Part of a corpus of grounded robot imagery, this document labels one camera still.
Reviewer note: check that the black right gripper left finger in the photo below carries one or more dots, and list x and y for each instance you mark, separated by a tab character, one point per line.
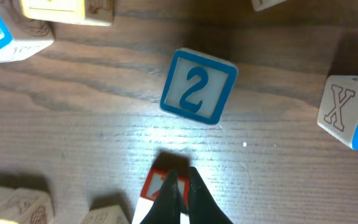
166	208

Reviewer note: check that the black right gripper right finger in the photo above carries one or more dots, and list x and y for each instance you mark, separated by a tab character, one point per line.
201	205

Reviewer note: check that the red R block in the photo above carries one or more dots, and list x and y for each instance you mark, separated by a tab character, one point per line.
150	192

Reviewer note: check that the yellow O block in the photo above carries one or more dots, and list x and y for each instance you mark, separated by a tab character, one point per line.
106	215

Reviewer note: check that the blue 2 block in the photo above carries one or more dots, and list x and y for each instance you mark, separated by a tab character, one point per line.
198	86

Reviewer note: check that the blue T block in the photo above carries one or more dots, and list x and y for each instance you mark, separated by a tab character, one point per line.
338	110

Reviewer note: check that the green 7 block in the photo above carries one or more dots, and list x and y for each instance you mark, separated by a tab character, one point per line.
80	12

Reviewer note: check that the yellow G block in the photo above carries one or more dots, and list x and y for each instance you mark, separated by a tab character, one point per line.
260	5

